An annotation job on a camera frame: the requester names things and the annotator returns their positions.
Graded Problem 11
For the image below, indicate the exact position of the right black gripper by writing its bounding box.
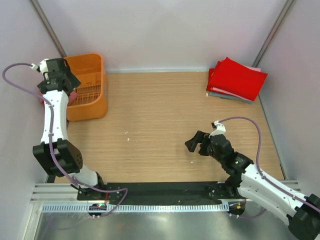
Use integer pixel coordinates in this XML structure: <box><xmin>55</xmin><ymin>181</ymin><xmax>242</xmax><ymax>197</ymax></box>
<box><xmin>185</xmin><ymin>130</ymin><xmax>225</xmax><ymax>164</ymax></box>

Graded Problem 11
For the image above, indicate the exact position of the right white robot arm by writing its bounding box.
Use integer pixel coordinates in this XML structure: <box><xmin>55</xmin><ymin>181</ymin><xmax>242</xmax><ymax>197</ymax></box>
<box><xmin>185</xmin><ymin>131</ymin><xmax>320</xmax><ymax>240</ymax></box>

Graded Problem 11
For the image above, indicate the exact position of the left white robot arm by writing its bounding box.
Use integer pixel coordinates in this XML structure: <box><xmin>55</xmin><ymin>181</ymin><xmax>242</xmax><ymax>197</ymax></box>
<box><xmin>32</xmin><ymin>58</ymin><xmax>106</xmax><ymax>200</ymax></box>

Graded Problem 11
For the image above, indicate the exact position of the orange plastic basket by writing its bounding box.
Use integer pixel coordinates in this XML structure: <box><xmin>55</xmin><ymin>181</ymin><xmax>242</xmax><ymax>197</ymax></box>
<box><xmin>65</xmin><ymin>53</ymin><xmax>108</xmax><ymax>122</ymax></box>

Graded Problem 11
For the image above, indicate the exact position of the grey folded t shirt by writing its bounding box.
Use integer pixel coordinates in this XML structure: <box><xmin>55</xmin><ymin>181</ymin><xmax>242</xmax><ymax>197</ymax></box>
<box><xmin>208</xmin><ymin>92</ymin><xmax>253</xmax><ymax>104</ymax></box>

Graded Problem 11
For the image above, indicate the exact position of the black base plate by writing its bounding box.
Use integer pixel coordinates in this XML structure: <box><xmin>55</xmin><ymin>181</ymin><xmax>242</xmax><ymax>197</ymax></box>
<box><xmin>76</xmin><ymin>181</ymin><xmax>247</xmax><ymax>201</ymax></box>

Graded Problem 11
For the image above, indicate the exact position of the left corner metal post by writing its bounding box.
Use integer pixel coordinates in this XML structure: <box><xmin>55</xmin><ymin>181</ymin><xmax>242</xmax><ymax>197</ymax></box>
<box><xmin>29</xmin><ymin>0</ymin><xmax>67</xmax><ymax>58</ymax></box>

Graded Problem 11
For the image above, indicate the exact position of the corner metal post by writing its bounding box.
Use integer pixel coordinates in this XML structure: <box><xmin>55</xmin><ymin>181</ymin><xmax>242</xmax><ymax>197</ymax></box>
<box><xmin>29</xmin><ymin>0</ymin><xmax>67</xmax><ymax>58</ymax></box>
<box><xmin>252</xmin><ymin>0</ymin><xmax>297</xmax><ymax>68</ymax></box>

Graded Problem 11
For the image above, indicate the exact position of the white slotted cable duct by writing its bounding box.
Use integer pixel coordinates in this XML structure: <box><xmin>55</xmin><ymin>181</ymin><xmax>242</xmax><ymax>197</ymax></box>
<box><xmin>41</xmin><ymin>202</ymin><xmax>229</xmax><ymax>214</ymax></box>

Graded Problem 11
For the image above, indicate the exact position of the right corner metal post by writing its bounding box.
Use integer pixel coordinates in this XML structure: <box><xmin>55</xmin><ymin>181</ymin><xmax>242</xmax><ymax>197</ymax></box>
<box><xmin>252</xmin><ymin>0</ymin><xmax>297</xmax><ymax>68</ymax></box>

